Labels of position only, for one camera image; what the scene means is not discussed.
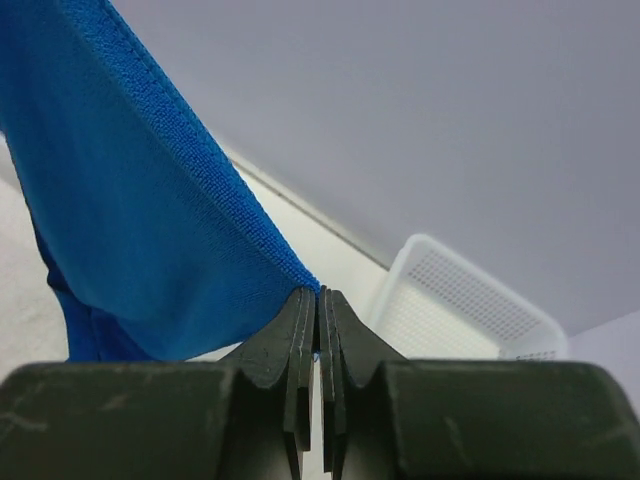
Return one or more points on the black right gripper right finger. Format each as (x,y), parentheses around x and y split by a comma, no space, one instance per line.
(356,427)

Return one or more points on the white basket with towels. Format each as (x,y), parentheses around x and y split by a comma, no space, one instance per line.
(434,303)

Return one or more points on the blue towels pile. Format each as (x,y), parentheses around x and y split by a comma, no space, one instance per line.
(156,248)

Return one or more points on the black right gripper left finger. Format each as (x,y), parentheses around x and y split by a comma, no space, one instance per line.
(269,422)

